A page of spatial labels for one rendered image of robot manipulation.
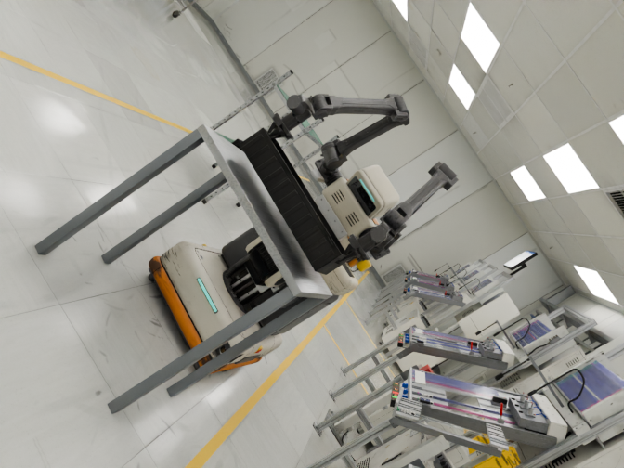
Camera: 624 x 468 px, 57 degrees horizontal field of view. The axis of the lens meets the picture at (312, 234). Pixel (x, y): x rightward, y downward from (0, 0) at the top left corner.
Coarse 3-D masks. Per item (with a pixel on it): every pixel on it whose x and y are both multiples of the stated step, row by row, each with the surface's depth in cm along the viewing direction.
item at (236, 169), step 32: (160, 160) 208; (224, 160) 201; (128, 192) 212; (192, 192) 249; (256, 192) 217; (64, 224) 215; (160, 224) 251; (256, 224) 195; (288, 256) 201; (288, 288) 189; (320, 288) 218; (256, 320) 191; (288, 320) 230; (192, 352) 195; (224, 352) 236; (160, 384) 200; (192, 384) 241
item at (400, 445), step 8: (408, 432) 354; (416, 432) 344; (392, 440) 357; (400, 440) 348; (408, 440) 340; (416, 440) 332; (424, 440) 324; (376, 448) 360; (384, 448) 351; (392, 448) 343; (400, 448) 334; (408, 448) 327; (368, 456) 356; (376, 456) 347; (384, 456) 339; (392, 456) 331; (360, 464) 352; (368, 464) 343; (376, 464) 334; (384, 464) 326; (424, 464) 293; (432, 464) 300
